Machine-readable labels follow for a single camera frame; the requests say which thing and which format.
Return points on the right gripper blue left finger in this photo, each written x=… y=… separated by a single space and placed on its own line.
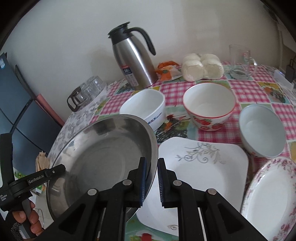
x=129 y=193

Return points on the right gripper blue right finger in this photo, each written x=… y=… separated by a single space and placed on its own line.
x=177 y=194

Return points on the stainless steel round tray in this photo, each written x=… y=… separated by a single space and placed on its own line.
x=99 y=156

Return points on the small white bowl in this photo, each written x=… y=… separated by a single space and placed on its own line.
x=149 y=105

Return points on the strawberry pattern red-rim bowl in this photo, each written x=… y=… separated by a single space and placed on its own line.
x=209 y=105

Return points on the floral rimmed round plate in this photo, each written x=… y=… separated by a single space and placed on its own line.
x=269 y=203

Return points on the pale blue large bowl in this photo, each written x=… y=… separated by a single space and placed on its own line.
x=262 y=132

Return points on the person's left hand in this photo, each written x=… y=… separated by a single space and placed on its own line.
x=21 y=217

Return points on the white square plate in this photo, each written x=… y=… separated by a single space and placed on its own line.
x=203 y=165

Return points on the tray of small glasses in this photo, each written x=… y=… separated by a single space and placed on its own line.
x=86 y=93

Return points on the checkered fruit tablecloth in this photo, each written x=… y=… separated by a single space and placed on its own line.
x=261 y=89

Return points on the orange snack packet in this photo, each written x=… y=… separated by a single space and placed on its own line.
x=168 y=70

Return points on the bag of white steamed buns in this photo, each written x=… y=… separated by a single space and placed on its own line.
x=196 y=67

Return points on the clear glass mug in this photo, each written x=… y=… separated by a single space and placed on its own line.
x=242 y=65

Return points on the stainless steel thermos jug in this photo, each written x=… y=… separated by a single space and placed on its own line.
x=131 y=48

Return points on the white power strip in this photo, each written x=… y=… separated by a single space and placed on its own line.
x=282 y=81

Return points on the black charger plug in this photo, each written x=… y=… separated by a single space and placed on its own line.
x=290 y=71

